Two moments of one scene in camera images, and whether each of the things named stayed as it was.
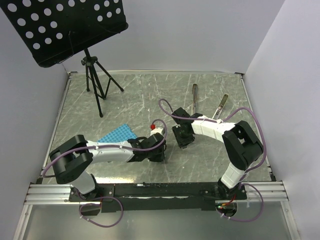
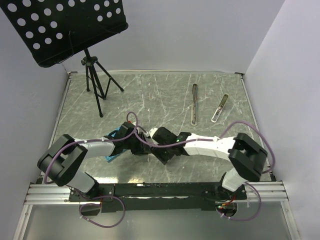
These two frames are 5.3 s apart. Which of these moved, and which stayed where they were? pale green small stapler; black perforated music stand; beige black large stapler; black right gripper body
Moved: black right gripper body
Stayed: pale green small stapler; black perforated music stand; beige black large stapler
